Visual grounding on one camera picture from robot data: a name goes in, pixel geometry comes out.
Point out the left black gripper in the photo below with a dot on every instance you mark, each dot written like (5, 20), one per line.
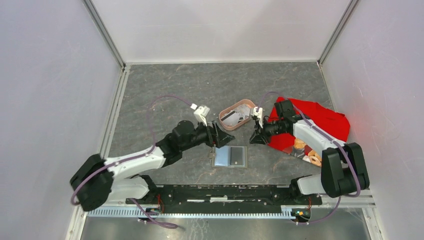
(216, 135)

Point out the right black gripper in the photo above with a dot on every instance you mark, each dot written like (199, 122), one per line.
(258, 138)

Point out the grey card holder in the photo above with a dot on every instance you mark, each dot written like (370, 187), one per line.
(220, 157)

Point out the pink oval tray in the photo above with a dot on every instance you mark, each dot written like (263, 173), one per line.
(226, 110)

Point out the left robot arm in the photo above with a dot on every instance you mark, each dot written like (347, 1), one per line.
(100, 180)

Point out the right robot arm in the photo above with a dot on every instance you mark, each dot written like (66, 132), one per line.
(343, 167)

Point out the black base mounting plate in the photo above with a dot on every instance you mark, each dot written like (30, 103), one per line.
(226, 199)

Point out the red printed t-shirt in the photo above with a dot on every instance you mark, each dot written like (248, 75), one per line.
(334, 123)

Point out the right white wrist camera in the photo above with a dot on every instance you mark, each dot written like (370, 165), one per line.
(256, 114)

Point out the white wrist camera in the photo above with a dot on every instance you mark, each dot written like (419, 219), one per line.
(256, 114)
(200, 113)

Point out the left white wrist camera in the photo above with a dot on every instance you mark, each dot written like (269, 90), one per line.
(200, 113)

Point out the aluminium frame rail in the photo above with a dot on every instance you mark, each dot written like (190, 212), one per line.
(129, 209)

